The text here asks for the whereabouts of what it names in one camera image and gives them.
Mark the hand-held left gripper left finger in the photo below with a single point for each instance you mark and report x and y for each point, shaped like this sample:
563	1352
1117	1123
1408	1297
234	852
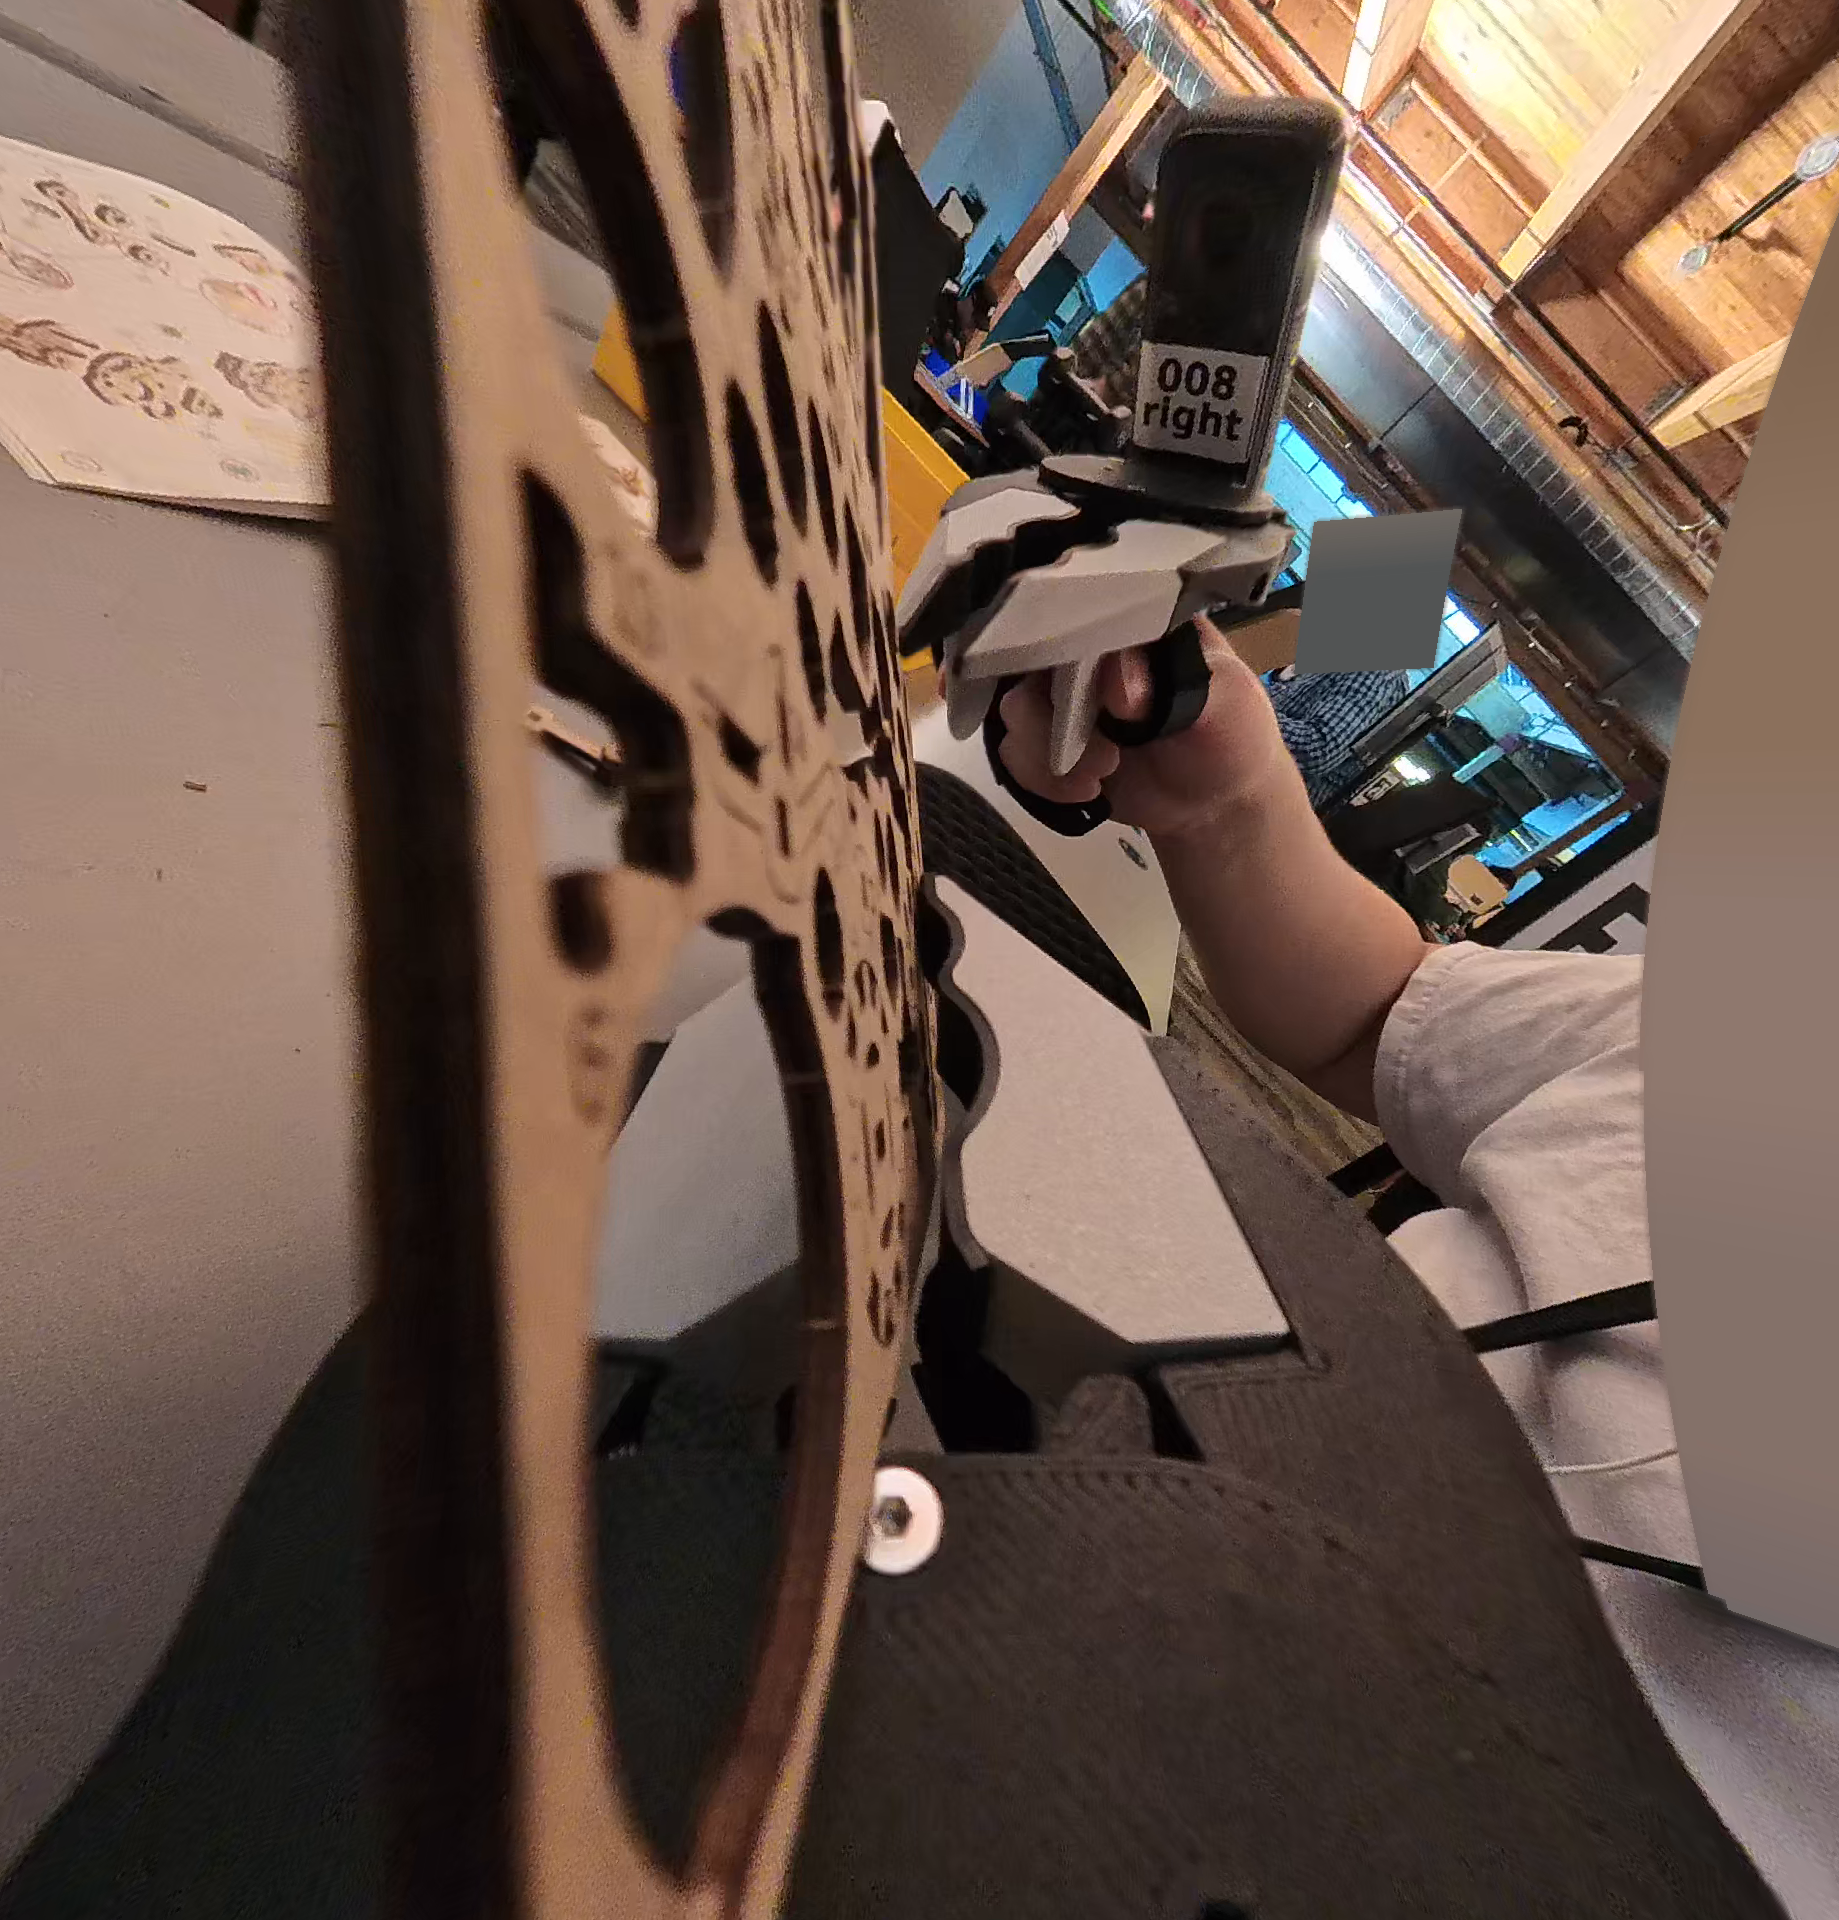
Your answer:
695	1201

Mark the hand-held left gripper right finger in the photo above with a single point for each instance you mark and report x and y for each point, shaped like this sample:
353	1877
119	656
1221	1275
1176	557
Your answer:
1117	1183

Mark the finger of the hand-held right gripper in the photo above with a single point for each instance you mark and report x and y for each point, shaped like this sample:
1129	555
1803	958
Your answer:
980	555
1081	606

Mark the laser-cut wooden parts sheet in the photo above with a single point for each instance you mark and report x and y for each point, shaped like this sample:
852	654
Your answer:
454	1051

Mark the person's right forearm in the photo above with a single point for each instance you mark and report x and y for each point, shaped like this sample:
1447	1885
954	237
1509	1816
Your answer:
1278	929

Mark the person's right hand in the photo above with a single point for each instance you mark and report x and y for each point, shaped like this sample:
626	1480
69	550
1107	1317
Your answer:
1236	749

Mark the yellow plastic bin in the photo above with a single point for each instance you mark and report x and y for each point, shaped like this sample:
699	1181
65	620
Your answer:
919	482

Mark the framed marker sign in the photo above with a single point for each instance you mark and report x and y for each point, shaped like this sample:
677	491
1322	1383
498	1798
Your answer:
1593	929

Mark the illustrated instruction booklet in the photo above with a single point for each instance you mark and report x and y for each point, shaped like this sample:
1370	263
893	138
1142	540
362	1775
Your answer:
108	419

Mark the metal ventilation duct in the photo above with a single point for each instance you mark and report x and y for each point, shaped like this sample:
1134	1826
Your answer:
1459	392

